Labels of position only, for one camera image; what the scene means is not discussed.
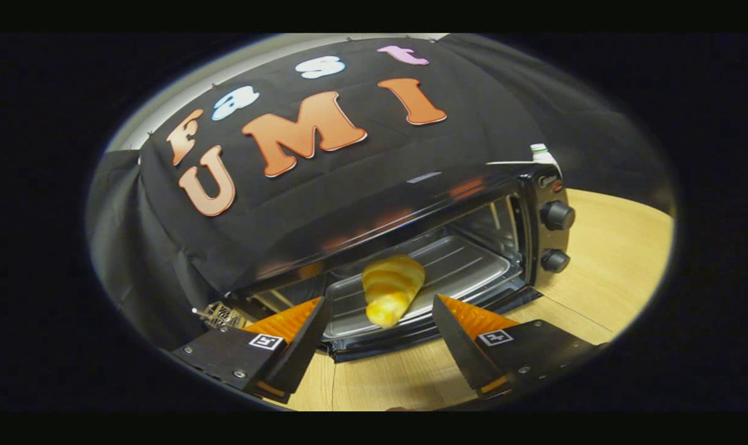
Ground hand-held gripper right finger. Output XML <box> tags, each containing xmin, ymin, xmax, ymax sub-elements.
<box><xmin>432</xmin><ymin>294</ymin><xmax>610</xmax><ymax>402</ymax></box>

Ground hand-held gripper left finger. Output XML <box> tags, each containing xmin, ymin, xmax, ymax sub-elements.
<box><xmin>171</xmin><ymin>297</ymin><xmax>333</xmax><ymax>404</ymax></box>

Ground yellow croissant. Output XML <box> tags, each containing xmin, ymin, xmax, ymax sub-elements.
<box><xmin>362</xmin><ymin>255</ymin><xmax>426</xmax><ymax>329</ymax></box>

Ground black toaster oven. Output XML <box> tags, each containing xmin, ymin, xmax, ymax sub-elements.
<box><xmin>229</xmin><ymin>162</ymin><xmax>606</xmax><ymax>412</ymax></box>

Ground clear plastic bottle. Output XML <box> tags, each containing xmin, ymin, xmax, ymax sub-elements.
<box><xmin>530</xmin><ymin>143</ymin><xmax>560</xmax><ymax>172</ymax></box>

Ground metal wire basket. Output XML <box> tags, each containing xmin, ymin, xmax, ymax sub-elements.
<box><xmin>192</xmin><ymin>301</ymin><xmax>251</xmax><ymax>331</ymax></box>

